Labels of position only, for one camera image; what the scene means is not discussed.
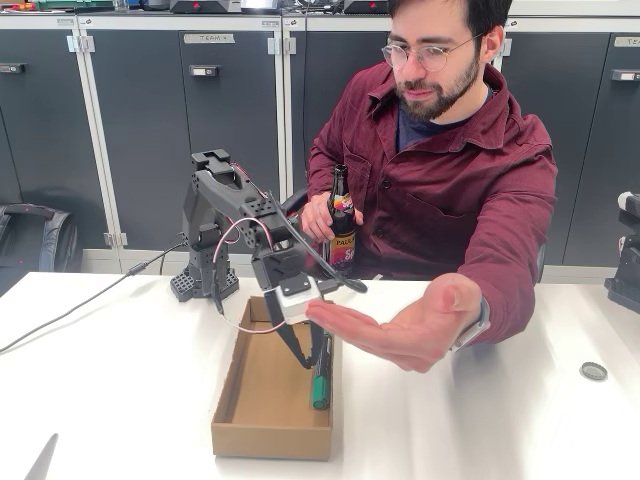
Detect black marker green cap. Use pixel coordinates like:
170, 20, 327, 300
310, 332, 335, 412

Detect brown beer bottle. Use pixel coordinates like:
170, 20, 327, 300
323, 163, 358, 277

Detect person's left forearm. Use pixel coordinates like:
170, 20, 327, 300
462, 219, 554, 346

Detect person's right forearm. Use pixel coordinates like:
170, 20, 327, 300
305, 144, 351, 202

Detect person's right hand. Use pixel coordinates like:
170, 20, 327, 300
299, 192, 335, 246

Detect person's left hand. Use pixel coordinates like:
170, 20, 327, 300
304, 272, 484, 374

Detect open brown cardboard box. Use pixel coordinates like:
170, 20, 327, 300
210, 295, 344, 462

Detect grey wristwatch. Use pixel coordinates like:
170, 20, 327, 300
449, 297, 492, 352

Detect dark grey cabinet door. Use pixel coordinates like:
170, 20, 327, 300
501, 32, 612, 266
562, 33, 640, 266
0, 28, 110, 251
87, 29, 190, 251
179, 30, 281, 201
289, 30, 397, 191

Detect man in maroon shirt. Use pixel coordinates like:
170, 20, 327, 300
305, 0, 559, 346

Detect black grey backpack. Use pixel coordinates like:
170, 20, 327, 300
0, 203, 84, 297

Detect black case red logo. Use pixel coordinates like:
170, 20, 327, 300
169, 0, 242, 14
343, 0, 390, 15

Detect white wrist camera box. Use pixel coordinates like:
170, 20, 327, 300
276, 277, 327, 327

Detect thick black camera cable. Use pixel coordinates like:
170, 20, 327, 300
264, 192, 369, 295

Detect red white servo wire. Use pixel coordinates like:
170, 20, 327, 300
212, 159, 289, 335

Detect black power cable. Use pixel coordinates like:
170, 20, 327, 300
0, 239, 189, 354

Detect round wire-rim glasses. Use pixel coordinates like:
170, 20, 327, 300
381, 32, 486, 73

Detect round grey cable grommet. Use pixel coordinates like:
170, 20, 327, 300
579, 360, 609, 382

